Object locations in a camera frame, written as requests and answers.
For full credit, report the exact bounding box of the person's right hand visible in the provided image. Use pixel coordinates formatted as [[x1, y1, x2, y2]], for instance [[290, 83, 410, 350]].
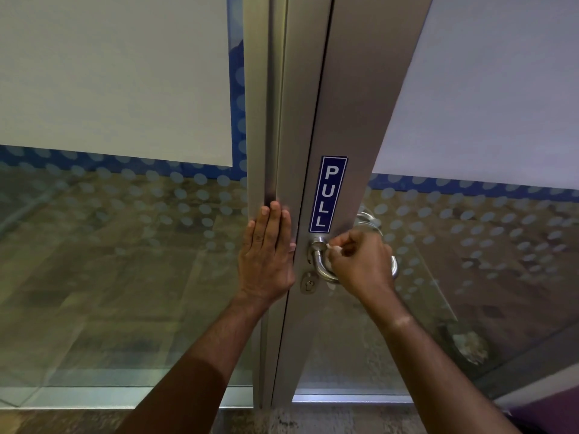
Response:
[[325, 228, 399, 306]]

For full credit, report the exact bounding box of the person's left hand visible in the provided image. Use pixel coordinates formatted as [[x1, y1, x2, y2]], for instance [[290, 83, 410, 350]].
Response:
[[237, 200, 298, 304]]

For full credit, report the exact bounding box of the person's left forearm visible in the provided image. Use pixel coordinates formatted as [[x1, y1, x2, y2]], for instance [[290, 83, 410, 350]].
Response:
[[115, 289, 290, 434]]

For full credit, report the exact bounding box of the person's right forearm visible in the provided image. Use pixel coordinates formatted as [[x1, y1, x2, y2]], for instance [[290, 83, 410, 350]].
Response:
[[362, 289, 526, 434]]

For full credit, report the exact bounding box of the blue door sign sticker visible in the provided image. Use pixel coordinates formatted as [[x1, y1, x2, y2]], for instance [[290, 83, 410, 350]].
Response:
[[309, 156, 348, 234]]

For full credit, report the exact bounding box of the white frosted window film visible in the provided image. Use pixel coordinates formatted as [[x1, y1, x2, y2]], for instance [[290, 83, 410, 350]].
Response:
[[0, 0, 234, 168], [371, 0, 579, 191]]

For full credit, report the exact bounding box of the silver lever door handle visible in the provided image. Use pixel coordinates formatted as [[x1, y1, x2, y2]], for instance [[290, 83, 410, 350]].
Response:
[[308, 236, 400, 284]]

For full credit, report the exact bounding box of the silver door handle behind glass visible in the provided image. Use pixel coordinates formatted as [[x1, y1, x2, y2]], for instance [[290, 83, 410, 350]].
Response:
[[356, 211, 385, 234]]

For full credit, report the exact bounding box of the fixed glass panel with frame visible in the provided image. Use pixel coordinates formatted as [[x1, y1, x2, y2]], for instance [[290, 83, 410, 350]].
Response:
[[0, 0, 291, 410]]

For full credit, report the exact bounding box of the glass door with aluminium frame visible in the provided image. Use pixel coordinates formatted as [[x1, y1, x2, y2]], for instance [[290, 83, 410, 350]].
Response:
[[271, 0, 579, 408]]

